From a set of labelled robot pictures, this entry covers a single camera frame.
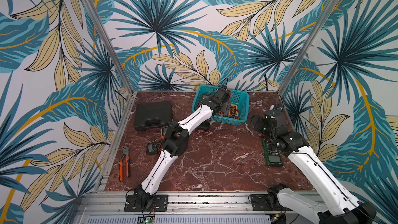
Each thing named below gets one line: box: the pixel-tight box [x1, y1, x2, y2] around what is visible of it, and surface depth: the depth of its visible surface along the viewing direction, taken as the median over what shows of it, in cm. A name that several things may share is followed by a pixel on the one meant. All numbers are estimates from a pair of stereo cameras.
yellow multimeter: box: [228, 104, 239, 120], surface depth 105 cm
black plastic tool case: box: [134, 101, 173, 132], surface depth 103 cm
